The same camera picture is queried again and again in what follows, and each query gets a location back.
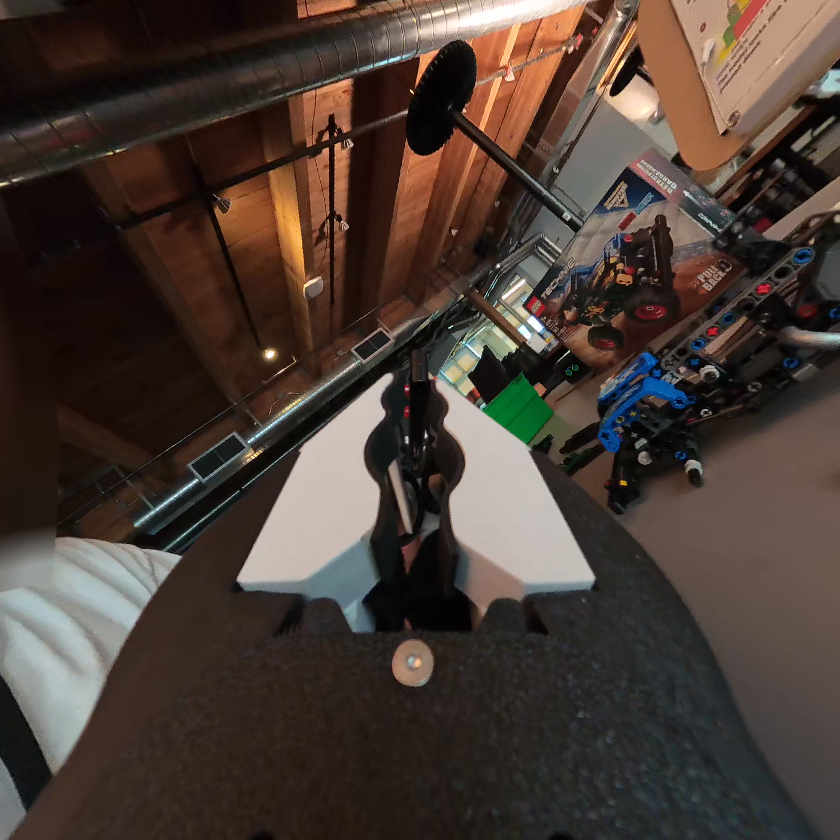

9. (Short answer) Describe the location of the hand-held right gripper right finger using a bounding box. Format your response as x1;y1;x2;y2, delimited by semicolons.
434;384;597;631

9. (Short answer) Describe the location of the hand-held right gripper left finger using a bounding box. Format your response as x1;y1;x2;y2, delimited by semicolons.
236;375;400;632

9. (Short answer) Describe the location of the long black lego beam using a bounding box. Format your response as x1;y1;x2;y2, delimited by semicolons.
398;348;442;526

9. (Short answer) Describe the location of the blue flame lego truck model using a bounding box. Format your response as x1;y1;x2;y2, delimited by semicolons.
558;210;840;516

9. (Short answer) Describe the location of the lego set cardboard box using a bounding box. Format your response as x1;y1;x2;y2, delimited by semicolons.
524;147;748;368

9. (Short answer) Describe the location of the green plastic bin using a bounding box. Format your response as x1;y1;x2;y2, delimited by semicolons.
482;373;555;447

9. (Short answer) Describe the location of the air vent grille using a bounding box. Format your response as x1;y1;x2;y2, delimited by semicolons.
351;328;395;363
187;433;250;484

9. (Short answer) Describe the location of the black computer monitor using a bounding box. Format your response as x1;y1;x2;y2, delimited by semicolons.
469;344;511;401

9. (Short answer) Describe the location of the black toothed disc on rod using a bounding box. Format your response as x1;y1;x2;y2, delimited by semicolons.
405;39;586;232

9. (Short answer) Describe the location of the tan and white box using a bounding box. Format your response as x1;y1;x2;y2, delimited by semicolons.
635;0;840;170

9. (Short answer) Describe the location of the spiral duct with vents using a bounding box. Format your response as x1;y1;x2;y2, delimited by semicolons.
131;233;546;534

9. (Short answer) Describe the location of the black shoulder strap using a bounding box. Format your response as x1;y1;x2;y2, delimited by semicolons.
0;676;53;813

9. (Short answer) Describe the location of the large metal ceiling duct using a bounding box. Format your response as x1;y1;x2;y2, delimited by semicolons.
0;0;595;190

